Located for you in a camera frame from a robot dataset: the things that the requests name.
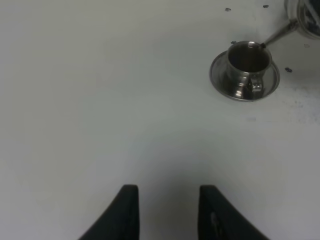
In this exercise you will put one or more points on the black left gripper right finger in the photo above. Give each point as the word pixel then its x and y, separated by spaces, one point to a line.
pixel 218 219

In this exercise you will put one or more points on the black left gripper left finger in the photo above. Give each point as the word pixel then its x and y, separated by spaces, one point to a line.
pixel 120 221

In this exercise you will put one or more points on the stainless steel teapot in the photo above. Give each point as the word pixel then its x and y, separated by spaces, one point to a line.
pixel 303 17

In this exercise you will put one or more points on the far steel saucer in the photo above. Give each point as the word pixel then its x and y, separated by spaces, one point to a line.
pixel 217 77

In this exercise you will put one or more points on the far steel teacup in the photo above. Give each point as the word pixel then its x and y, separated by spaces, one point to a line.
pixel 246 65

